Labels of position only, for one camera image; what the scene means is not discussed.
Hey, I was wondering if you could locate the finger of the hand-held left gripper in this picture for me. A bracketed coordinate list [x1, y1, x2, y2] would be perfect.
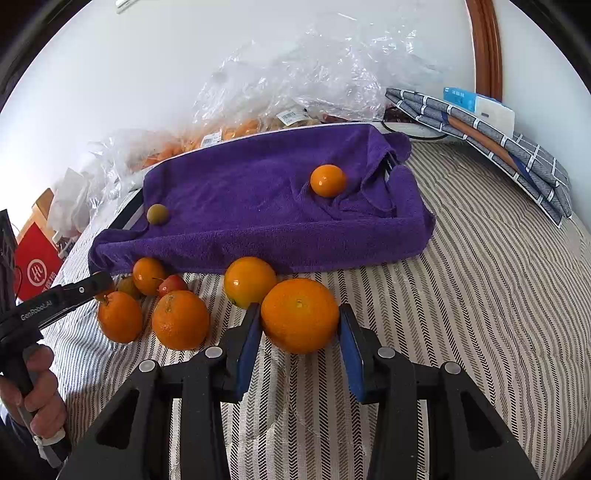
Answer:
[55, 271, 116, 321]

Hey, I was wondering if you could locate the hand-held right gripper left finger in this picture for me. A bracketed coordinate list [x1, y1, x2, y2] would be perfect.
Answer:
[55, 302, 264, 480]

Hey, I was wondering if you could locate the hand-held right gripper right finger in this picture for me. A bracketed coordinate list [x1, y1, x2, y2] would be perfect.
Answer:
[337, 304, 541, 480]

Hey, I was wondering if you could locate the large orange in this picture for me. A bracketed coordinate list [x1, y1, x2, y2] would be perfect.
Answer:
[261, 278, 341, 355]

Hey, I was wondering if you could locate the small orange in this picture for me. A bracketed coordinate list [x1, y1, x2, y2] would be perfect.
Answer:
[132, 257, 169, 297]
[310, 164, 347, 199]

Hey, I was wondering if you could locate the small red fruit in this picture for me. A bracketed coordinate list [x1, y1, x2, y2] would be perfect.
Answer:
[157, 274, 189, 298]

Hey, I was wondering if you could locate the person's left hand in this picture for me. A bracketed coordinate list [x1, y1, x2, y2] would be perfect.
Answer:
[0, 346, 68, 439]

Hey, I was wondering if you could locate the red paper bag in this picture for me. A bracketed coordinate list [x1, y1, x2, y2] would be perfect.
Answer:
[14, 222, 64, 303]

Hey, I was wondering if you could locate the white plastic bag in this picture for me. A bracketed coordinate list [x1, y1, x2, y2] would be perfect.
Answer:
[46, 166, 107, 236]

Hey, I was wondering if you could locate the wooden chair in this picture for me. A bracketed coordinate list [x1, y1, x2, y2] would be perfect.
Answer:
[32, 187, 56, 222]

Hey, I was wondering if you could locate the purple towel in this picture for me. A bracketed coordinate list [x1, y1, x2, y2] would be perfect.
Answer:
[88, 124, 437, 278]

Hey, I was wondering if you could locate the clear bag of oranges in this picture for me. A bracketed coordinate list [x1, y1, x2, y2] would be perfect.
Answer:
[90, 65, 287, 185]

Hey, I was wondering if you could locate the folded grey checkered cloth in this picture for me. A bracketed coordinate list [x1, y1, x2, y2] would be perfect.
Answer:
[385, 88, 573, 227]

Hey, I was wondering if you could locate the blue and white tissue pack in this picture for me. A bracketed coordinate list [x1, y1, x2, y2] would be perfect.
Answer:
[442, 86, 515, 138]

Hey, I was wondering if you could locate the wooden door frame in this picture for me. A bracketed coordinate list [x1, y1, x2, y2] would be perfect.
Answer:
[464, 0, 504, 102]

